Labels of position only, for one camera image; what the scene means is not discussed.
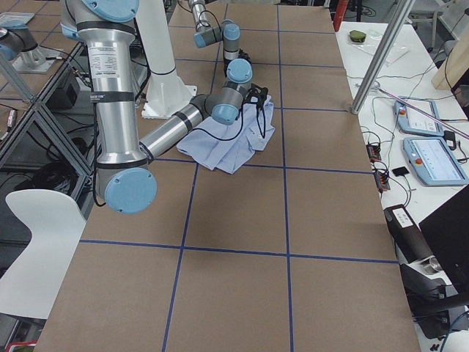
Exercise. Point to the lower teach pendant tablet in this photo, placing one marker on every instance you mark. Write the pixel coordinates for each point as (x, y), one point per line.
(433, 161)

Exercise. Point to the light blue striped shirt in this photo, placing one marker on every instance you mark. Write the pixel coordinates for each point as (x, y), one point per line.
(228, 147)

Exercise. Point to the teach pendant tablet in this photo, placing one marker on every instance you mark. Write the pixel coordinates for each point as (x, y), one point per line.
(413, 122)
(433, 161)

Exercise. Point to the aluminium frame post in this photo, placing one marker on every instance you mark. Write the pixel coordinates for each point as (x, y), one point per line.
(392, 31)

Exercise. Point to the dark green object on table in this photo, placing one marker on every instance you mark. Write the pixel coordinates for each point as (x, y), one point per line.
(357, 37)

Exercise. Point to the upper teach pendant tablet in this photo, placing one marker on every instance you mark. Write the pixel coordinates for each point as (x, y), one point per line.
(413, 122)

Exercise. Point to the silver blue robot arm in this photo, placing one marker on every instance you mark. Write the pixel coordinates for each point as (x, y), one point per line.
(122, 178)
(210, 31)

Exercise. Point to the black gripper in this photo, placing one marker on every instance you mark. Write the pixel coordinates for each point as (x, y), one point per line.
(243, 56)
(253, 96)

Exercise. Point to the white chair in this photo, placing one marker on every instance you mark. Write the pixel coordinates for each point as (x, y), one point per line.
(31, 284)

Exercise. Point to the black monitor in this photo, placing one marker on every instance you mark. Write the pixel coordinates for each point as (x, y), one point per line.
(446, 233)

